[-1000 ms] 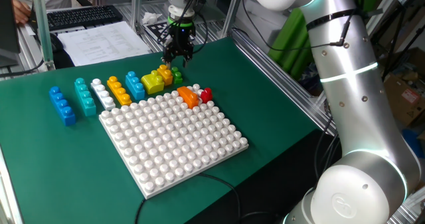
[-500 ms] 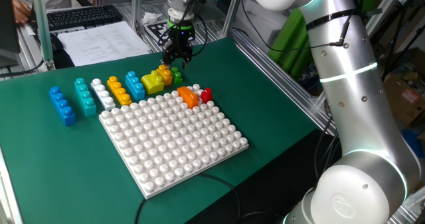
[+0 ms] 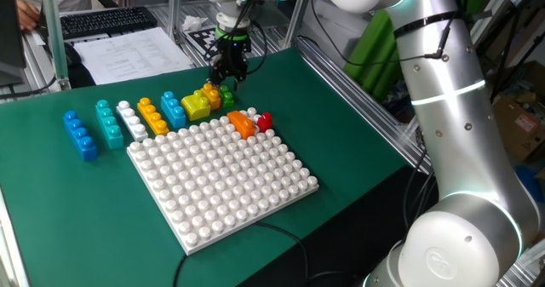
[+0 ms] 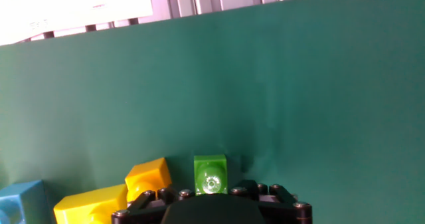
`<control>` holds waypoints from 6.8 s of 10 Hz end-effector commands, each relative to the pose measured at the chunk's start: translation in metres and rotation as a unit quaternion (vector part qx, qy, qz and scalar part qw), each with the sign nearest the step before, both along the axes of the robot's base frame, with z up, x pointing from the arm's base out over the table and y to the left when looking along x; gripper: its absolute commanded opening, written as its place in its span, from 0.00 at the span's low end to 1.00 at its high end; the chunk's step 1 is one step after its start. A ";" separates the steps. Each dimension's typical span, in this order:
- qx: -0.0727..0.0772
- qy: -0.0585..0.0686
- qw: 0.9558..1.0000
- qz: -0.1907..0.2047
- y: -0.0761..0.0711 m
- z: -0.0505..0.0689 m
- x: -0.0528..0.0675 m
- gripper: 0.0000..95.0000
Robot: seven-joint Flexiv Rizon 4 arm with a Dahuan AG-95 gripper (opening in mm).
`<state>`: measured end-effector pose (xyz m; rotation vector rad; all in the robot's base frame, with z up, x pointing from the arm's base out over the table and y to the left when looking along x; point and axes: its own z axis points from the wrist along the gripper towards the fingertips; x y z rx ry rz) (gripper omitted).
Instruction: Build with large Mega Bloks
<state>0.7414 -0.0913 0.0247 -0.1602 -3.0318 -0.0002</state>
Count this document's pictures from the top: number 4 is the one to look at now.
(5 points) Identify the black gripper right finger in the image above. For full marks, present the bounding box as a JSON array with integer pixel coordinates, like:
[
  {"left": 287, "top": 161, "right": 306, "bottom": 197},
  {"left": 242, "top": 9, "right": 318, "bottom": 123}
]
[{"left": 228, "top": 179, "right": 313, "bottom": 224}]

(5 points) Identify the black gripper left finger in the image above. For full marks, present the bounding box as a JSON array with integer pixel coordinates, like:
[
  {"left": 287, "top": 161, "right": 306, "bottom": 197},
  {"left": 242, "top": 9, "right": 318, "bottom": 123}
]
[{"left": 111, "top": 185, "right": 197, "bottom": 224}]

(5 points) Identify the green two-stud block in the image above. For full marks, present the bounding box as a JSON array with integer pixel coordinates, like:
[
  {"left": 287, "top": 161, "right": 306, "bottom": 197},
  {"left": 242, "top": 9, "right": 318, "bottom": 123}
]
[{"left": 193, "top": 154, "right": 228, "bottom": 196}]

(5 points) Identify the yellow two-stud block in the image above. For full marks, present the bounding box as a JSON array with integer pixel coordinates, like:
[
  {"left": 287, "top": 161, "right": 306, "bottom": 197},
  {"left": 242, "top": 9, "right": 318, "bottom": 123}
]
[{"left": 124, "top": 157, "right": 173, "bottom": 203}]

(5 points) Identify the lime yellow large block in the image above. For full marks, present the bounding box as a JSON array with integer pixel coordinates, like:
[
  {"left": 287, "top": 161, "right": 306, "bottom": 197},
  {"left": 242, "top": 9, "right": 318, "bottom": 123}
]
[{"left": 52, "top": 183, "right": 129, "bottom": 224}]

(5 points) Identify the light blue three-stud block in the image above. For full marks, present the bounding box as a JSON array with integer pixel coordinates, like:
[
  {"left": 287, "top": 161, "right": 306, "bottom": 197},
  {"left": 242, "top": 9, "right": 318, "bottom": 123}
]
[{"left": 0, "top": 179, "right": 50, "bottom": 224}]

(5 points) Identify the green table mat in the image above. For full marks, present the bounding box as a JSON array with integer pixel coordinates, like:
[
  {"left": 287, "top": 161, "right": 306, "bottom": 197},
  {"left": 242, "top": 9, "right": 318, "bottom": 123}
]
[{"left": 0, "top": 0, "right": 425, "bottom": 224}]

